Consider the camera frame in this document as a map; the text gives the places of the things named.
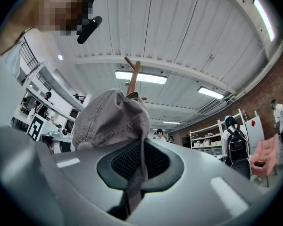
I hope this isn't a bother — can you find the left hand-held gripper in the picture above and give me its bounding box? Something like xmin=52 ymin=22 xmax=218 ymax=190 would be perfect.
xmin=26 ymin=114 xmax=73 ymax=144

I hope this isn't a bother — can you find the white panel with red patch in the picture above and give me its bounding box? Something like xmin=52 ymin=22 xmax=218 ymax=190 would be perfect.
xmin=245 ymin=113 xmax=265 ymax=150

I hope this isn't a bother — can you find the black head camera mount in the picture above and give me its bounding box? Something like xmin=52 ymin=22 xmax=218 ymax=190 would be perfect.
xmin=76 ymin=16 xmax=103 ymax=44

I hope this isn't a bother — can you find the grey baseball cap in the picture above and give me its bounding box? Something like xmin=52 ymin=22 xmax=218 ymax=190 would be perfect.
xmin=72 ymin=88 xmax=151 ymax=218

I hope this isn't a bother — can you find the black backpack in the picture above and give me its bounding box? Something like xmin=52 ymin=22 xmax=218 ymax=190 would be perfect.
xmin=227 ymin=129 xmax=250 ymax=168

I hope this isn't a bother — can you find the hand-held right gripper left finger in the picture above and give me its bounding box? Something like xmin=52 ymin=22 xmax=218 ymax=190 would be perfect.
xmin=0 ymin=125 xmax=142 ymax=226

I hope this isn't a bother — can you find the person's head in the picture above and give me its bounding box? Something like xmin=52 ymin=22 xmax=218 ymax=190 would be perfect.
xmin=0 ymin=0 xmax=96 ymax=55

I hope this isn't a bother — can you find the white shelving unit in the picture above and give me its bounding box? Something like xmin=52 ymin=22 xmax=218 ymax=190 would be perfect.
xmin=189 ymin=109 xmax=249 ymax=156

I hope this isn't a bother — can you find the pink chair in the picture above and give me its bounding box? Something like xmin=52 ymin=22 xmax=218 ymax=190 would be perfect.
xmin=250 ymin=134 xmax=280 ymax=177

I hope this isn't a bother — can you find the black railing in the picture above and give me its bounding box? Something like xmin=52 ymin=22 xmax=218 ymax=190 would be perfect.
xmin=20 ymin=36 xmax=42 ymax=71

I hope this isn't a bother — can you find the brown wooden coat rack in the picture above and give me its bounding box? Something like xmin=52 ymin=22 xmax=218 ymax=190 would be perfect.
xmin=124 ymin=56 xmax=148 ymax=101

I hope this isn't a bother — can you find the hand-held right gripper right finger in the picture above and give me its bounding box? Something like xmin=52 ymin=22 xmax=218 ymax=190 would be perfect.
xmin=129 ymin=137 xmax=272 ymax=226

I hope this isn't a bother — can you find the person's light blue shirt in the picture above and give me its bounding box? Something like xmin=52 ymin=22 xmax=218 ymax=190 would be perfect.
xmin=0 ymin=29 xmax=30 ymax=79

